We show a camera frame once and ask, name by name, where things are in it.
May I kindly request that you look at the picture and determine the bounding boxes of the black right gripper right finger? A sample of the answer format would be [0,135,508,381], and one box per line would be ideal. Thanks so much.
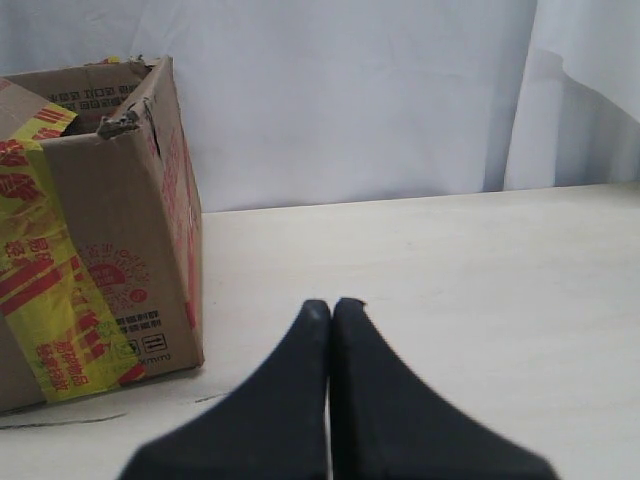
[330,298,556,479]

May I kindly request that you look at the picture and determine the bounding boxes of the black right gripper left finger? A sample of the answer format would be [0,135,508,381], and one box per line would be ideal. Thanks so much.
[120,300,331,479]

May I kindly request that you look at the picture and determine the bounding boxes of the taped cardboard box yellow tape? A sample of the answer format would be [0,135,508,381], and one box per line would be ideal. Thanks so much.
[1,56,204,411]

